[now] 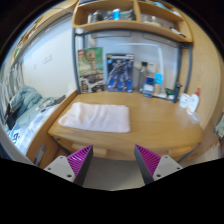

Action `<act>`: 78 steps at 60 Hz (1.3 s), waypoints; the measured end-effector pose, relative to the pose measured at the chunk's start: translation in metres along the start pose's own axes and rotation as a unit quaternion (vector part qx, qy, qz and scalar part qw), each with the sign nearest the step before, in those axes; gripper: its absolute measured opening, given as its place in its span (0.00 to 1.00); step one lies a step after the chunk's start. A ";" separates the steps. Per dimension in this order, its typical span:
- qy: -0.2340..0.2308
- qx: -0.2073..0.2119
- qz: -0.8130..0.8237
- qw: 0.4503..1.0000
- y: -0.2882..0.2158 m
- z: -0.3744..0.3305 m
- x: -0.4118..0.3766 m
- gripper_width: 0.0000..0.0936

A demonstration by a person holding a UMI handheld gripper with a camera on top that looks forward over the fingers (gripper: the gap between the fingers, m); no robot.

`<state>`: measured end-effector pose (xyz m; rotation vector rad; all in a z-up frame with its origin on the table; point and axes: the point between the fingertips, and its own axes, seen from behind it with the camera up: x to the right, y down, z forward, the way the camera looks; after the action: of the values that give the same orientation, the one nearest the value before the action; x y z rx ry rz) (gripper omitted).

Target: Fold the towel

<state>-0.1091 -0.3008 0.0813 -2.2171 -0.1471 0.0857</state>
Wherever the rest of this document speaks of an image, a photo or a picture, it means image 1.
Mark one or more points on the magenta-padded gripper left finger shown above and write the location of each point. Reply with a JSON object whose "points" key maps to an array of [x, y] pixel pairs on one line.
{"points": [[63, 166]]}

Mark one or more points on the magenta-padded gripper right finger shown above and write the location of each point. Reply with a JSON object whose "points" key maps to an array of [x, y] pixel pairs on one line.
{"points": [[163, 166]]}

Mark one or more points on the pale pink towel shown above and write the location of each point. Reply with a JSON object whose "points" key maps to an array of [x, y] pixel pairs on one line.
{"points": [[96, 117]]}

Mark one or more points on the bed with checked sheet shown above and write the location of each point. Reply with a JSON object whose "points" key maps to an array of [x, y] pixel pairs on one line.
{"points": [[30, 128]]}

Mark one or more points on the clear plastic container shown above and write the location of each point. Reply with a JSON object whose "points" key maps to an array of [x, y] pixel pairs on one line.
{"points": [[195, 117]]}

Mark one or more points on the black laptop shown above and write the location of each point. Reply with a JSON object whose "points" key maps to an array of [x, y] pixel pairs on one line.
{"points": [[60, 99]]}

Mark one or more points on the white mug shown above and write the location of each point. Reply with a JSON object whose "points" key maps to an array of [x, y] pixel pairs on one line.
{"points": [[184, 101]]}

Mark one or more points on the green patterned hanging cloth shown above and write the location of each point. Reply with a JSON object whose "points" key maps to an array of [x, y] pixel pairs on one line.
{"points": [[220, 126]]}

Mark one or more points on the white bottle red cap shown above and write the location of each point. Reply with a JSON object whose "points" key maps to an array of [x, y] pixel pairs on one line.
{"points": [[193, 103]]}

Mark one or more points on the dark green jar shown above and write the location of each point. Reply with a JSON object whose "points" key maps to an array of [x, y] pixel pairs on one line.
{"points": [[170, 94]]}

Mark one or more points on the black slim bottle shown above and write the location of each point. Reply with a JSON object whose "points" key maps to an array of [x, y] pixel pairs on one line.
{"points": [[177, 92]]}

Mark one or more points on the light blue duvet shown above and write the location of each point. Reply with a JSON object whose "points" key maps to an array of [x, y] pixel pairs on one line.
{"points": [[25, 100]]}

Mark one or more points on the small blue box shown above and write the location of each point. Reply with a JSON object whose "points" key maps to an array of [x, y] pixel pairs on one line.
{"points": [[148, 87]]}

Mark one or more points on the green toy figure box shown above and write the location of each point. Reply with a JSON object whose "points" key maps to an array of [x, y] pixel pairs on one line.
{"points": [[90, 70]]}

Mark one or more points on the blue robot model box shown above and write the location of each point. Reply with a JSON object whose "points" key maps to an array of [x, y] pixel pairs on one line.
{"points": [[120, 73]]}

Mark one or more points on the white wall socket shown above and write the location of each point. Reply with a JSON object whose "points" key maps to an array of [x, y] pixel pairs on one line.
{"points": [[47, 59]]}

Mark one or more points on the wooden shelf unit grey frame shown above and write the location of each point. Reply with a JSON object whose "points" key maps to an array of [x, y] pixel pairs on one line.
{"points": [[133, 25]]}

